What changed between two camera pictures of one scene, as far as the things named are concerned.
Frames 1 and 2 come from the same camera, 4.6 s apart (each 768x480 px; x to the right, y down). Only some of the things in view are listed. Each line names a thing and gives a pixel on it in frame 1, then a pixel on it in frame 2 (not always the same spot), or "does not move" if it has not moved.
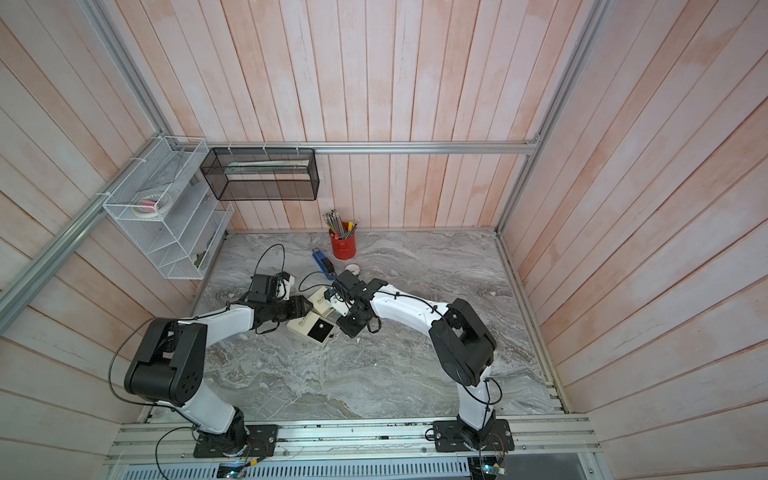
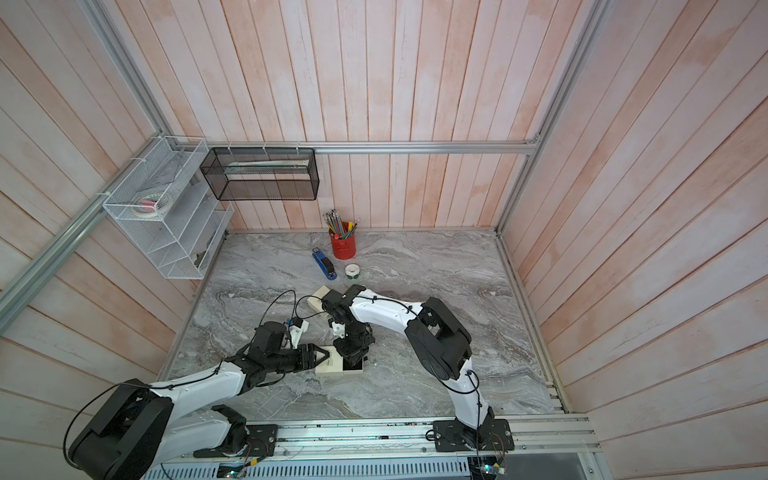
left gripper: (298, 307) to (309, 351)
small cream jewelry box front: (314, 328) to (334, 363)
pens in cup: (336, 226) does not move
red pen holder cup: (343, 249) does not move
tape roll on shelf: (152, 205) does not move
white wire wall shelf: (164, 201) does not move
